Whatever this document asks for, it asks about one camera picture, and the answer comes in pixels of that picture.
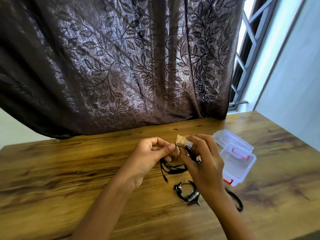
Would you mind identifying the person's right hand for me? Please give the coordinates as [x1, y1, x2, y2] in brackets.
[178, 134, 227, 201]

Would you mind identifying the person's left hand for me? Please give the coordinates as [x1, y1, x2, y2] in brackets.
[118, 137, 177, 190]

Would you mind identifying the brown tape piece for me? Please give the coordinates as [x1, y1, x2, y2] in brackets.
[175, 134, 193, 156]

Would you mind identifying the black cable bundle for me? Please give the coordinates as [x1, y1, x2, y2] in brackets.
[159, 144, 201, 183]

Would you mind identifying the person's right forearm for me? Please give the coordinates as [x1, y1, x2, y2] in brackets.
[204, 189, 256, 240]

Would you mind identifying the person's left forearm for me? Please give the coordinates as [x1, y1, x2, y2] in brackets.
[71, 176, 137, 240]

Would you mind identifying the clear plastic tray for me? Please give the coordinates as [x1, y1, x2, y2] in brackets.
[212, 129, 254, 153]

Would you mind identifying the dark brown leaf-pattern curtain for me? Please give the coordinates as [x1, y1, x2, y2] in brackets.
[0, 0, 247, 140]

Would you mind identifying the coiled black cable with plug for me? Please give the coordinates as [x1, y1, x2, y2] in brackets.
[173, 180, 201, 207]

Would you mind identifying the clear plastic box red handle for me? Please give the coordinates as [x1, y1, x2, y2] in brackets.
[219, 143, 257, 187]

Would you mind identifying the black cable loop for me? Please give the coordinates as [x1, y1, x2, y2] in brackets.
[224, 188, 244, 212]

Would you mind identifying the grey window frame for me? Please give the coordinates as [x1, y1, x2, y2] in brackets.
[228, 0, 280, 112]

